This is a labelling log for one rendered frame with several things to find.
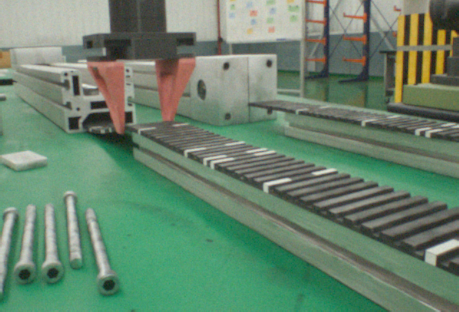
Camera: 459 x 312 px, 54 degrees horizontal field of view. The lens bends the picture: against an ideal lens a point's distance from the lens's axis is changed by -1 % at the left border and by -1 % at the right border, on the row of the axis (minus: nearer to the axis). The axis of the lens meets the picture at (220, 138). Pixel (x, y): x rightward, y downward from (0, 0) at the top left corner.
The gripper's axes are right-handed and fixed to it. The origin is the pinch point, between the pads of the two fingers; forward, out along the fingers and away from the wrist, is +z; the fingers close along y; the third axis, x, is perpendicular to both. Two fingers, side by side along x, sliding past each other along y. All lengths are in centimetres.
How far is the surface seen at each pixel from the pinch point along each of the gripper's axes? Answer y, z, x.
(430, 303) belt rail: 1.4, 2.4, 35.1
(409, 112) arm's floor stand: -49.5, 4.1, -5.7
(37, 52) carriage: 0, -8, -75
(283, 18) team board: -372, -47, -466
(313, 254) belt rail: 2.0, 2.7, 29.0
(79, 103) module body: 2.6, -0.6, -18.5
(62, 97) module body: 4.8, -1.5, -19.1
